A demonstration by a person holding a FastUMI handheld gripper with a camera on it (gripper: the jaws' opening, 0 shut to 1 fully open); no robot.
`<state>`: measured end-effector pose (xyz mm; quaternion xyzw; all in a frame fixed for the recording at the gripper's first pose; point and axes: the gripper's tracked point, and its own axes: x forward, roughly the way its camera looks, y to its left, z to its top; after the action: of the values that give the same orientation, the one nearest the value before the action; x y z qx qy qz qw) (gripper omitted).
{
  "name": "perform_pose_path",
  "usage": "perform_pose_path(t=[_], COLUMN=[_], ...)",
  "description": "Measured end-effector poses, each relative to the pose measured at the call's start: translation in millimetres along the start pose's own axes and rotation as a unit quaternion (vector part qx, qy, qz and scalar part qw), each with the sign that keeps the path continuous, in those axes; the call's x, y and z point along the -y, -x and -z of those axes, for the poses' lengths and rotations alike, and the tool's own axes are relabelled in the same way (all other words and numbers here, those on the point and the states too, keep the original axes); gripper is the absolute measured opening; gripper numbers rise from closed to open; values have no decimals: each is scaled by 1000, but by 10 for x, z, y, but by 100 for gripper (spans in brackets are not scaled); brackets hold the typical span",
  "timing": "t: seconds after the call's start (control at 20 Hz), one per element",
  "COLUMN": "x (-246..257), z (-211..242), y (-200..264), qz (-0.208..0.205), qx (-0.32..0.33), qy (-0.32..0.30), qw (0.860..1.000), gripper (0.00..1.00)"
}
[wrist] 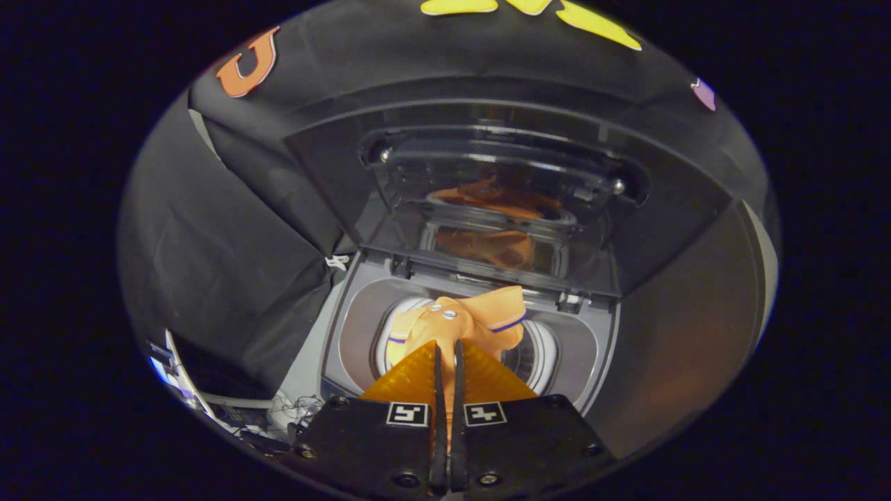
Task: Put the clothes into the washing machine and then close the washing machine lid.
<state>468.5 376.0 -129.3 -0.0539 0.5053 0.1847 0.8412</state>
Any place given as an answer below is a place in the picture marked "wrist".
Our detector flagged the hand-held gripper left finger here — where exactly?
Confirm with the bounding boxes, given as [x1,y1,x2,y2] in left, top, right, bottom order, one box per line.
[282,340,446,496]

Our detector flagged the orange polo shirt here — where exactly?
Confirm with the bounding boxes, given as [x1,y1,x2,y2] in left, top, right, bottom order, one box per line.
[386,285,528,446]

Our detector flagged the dark washing machine lid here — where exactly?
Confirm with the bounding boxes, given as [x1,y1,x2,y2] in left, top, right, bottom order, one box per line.
[282,97,735,300]

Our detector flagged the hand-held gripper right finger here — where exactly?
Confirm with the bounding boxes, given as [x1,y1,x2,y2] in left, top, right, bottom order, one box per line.
[451,339,617,495]

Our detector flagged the thin black cables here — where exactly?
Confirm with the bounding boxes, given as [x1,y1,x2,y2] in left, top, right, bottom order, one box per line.
[268,392,322,446]

